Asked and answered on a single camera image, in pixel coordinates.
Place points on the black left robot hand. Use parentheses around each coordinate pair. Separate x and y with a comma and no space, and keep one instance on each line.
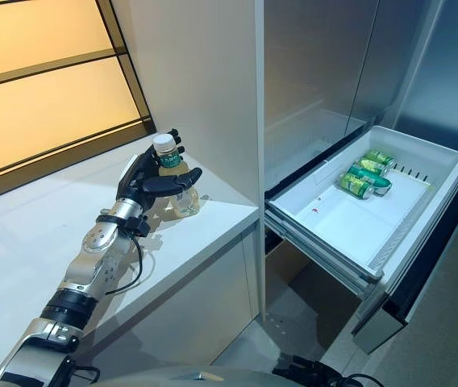
(140,181)

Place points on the yellow tea bottle green label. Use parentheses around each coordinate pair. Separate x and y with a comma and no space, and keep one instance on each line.
(184,203)

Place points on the white fridge drawer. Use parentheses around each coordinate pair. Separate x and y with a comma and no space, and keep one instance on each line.
(342,225)

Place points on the stainless steel fridge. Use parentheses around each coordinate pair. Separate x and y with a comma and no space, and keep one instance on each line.
(313,60)

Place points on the white counter cabinet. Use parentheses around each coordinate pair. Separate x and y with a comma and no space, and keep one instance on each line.
(196,290)

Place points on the white tall cabinet panel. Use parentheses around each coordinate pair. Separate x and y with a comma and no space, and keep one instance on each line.
(196,60)

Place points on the grey robot torso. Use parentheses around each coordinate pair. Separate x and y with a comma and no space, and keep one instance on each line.
(233,381)

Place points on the dark green drink can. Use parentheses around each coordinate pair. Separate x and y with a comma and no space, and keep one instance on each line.
(382,184)

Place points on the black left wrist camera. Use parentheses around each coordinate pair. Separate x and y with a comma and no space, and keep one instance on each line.
(138,225)

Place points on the amber window with dark frame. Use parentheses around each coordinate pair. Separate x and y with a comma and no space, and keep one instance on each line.
(31,101)

